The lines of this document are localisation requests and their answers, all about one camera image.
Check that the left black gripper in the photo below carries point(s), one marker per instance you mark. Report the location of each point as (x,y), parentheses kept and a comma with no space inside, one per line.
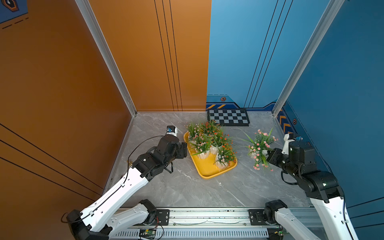
(182,149)

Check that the potted plant pink flowers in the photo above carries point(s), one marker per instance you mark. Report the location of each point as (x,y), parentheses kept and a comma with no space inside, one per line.
(258,148)

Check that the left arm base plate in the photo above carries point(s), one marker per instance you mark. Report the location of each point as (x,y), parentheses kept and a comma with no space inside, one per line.
(162,217)

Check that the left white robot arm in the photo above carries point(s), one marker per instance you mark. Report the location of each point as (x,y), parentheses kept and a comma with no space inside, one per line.
(100,220)

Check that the left aluminium corner post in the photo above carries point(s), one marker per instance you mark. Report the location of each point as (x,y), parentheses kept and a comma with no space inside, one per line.
(101,42)

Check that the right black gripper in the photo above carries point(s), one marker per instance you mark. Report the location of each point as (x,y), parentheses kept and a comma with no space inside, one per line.
(272,157)

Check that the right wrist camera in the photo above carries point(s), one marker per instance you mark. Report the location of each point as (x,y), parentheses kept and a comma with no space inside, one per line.
(292,137)

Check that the yellow plastic tray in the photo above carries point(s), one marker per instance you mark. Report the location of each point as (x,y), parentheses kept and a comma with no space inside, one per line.
(207,168)

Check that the potted plant red flowers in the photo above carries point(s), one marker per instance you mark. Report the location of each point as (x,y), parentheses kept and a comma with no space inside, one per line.
(194,132)

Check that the aluminium front rail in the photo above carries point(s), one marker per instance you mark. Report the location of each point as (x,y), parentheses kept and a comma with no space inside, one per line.
(220,223)

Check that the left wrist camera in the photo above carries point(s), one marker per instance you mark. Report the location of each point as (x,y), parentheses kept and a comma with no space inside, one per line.
(172,130)

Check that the black white checkerboard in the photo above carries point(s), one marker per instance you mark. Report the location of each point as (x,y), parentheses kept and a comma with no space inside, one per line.
(229,117)

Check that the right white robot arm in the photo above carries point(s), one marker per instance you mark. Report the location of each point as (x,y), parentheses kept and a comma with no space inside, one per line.
(326,195)

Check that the potted plant orange flowers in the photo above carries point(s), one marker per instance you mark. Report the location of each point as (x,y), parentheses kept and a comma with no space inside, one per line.
(201,145)

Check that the right aluminium corner post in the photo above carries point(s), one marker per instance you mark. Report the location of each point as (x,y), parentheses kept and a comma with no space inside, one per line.
(318,34)

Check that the aluminium corner post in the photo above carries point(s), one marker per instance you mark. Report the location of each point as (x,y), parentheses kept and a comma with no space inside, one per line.
(101,42)
(318,34)

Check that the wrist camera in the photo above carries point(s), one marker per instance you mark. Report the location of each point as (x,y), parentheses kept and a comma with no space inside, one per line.
(172,130)
(292,137)

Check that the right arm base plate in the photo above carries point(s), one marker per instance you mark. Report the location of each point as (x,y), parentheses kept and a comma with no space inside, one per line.
(257,217)

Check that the green circuit board left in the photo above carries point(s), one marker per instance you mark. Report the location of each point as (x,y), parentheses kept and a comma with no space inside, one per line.
(147,234)

